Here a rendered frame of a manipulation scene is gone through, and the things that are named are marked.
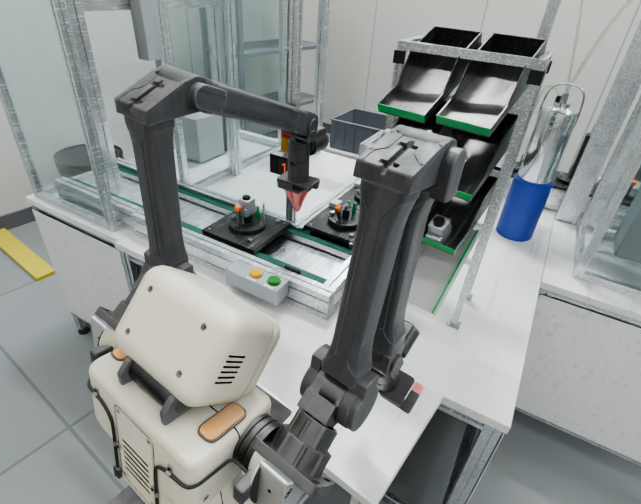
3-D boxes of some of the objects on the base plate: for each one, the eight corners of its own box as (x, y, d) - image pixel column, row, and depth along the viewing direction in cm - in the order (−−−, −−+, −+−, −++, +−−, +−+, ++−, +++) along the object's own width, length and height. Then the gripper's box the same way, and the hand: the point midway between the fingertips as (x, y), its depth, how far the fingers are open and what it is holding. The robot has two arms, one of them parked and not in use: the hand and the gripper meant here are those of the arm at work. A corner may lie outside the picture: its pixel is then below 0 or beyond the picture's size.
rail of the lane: (327, 320, 133) (329, 294, 127) (136, 235, 167) (130, 212, 161) (335, 311, 137) (338, 285, 131) (147, 230, 171) (142, 206, 165)
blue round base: (529, 246, 180) (552, 189, 165) (492, 235, 186) (511, 179, 171) (533, 230, 191) (555, 176, 176) (498, 221, 197) (517, 167, 182)
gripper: (274, 158, 107) (276, 210, 116) (308, 168, 103) (306, 221, 112) (289, 150, 112) (289, 201, 121) (322, 159, 108) (319, 211, 117)
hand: (297, 208), depth 116 cm, fingers closed
